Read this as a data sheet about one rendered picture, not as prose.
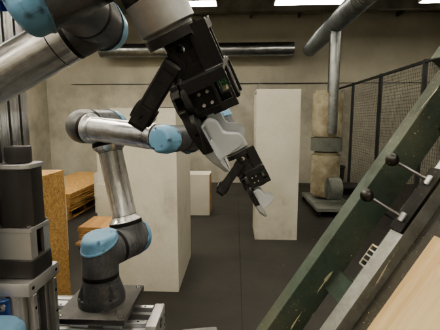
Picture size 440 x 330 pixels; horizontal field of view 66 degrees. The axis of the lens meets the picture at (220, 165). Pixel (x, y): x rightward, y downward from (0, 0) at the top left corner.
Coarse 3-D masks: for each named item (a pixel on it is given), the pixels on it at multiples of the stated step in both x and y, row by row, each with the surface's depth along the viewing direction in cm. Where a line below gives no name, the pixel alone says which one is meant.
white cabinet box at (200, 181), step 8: (192, 176) 582; (200, 176) 581; (208, 176) 581; (192, 184) 584; (200, 184) 583; (208, 184) 582; (192, 192) 586; (200, 192) 585; (208, 192) 584; (192, 200) 587; (200, 200) 587; (208, 200) 586; (192, 208) 589; (200, 208) 589; (208, 208) 588
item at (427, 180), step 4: (388, 156) 92; (392, 156) 92; (396, 156) 92; (388, 160) 92; (392, 160) 92; (396, 160) 91; (388, 164) 93; (392, 164) 92; (396, 164) 92; (400, 164) 92; (404, 164) 92; (404, 168) 92; (408, 168) 91; (412, 172) 91; (416, 172) 91; (420, 176) 90; (424, 176) 90; (428, 176) 89; (432, 176) 89; (424, 180) 90; (428, 180) 89; (432, 180) 89; (424, 184) 90; (428, 184) 89
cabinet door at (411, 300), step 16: (432, 240) 82; (432, 256) 79; (416, 272) 80; (432, 272) 77; (400, 288) 82; (416, 288) 78; (432, 288) 75; (384, 304) 83; (400, 304) 79; (416, 304) 76; (432, 304) 73; (384, 320) 80; (400, 320) 77; (416, 320) 74; (432, 320) 71
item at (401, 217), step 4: (360, 192) 94; (364, 192) 92; (368, 192) 92; (372, 192) 92; (360, 196) 94; (364, 196) 92; (368, 196) 92; (372, 196) 92; (364, 200) 93; (368, 200) 92; (376, 200) 92; (380, 204) 92; (384, 204) 92; (388, 208) 91; (392, 212) 91; (396, 212) 90; (404, 212) 90; (400, 216) 90; (404, 216) 89; (400, 220) 89; (404, 220) 89
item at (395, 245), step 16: (432, 208) 88; (416, 224) 88; (384, 240) 92; (400, 240) 88; (384, 256) 89; (400, 256) 89; (368, 272) 91; (384, 272) 89; (352, 288) 92; (368, 288) 89; (352, 304) 89; (368, 304) 89; (336, 320) 90; (352, 320) 89
